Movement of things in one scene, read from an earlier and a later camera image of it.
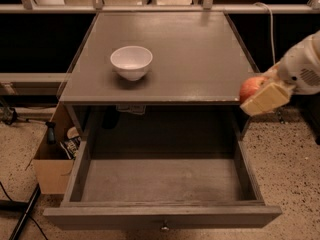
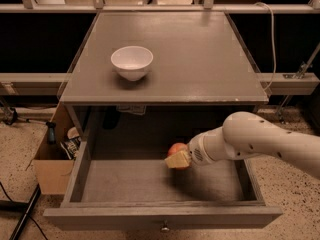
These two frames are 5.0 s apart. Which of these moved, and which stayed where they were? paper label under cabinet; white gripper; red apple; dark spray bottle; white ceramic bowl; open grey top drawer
Moved: white gripper; red apple
Stayed: dark spray bottle; paper label under cabinet; open grey top drawer; white ceramic bowl
